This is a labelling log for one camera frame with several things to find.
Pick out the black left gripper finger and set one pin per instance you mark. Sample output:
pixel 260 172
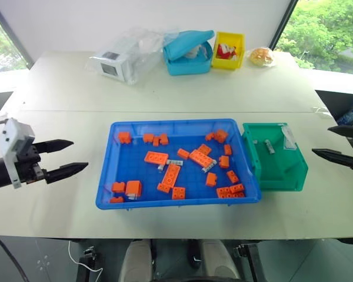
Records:
pixel 66 171
pixel 56 145

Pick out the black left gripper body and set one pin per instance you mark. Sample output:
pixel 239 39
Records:
pixel 28 169

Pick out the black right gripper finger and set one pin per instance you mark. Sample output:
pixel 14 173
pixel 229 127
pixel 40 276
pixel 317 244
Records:
pixel 351 131
pixel 338 158

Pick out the green plastic bin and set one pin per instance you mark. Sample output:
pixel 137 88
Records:
pixel 279 164

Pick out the teal plastic lunch box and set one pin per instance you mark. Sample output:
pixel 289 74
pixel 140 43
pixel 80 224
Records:
pixel 188 67

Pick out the blue plastic bin lid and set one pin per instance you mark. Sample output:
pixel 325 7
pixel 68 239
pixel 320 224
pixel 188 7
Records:
pixel 185 42

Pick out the white plastic part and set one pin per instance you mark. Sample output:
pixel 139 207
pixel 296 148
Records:
pixel 197 52

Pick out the plastic water bottle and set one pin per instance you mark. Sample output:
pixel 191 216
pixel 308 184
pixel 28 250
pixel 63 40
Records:
pixel 348 116

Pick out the clear plastic wrapper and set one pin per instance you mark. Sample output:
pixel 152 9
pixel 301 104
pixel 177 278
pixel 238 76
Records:
pixel 320 111

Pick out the large orange toy block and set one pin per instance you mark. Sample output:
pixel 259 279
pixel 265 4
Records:
pixel 133 188

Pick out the blue plastic tray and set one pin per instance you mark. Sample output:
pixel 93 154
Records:
pixel 147 177

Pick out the pale rounded robot leg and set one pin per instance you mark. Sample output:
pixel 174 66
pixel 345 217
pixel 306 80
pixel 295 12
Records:
pixel 135 261
pixel 220 261

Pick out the bread bun in plastic wrap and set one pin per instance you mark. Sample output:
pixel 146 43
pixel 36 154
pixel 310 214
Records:
pixel 261 56

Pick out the white device in plastic bag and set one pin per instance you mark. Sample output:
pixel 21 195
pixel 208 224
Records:
pixel 148 50

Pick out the yellow plastic bin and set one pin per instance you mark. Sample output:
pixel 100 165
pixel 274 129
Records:
pixel 223 64

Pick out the red and white items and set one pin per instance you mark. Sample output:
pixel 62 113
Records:
pixel 226 52

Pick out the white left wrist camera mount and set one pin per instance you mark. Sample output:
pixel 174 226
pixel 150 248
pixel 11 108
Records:
pixel 13 133

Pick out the black table frame bracket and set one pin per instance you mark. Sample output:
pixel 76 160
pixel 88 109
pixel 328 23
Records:
pixel 86 264
pixel 253 261

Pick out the dark window frame post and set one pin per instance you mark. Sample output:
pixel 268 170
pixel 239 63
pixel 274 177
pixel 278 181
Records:
pixel 13 32
pixel 285 23

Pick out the black post under table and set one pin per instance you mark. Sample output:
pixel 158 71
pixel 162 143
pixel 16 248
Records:
pixel 194 252

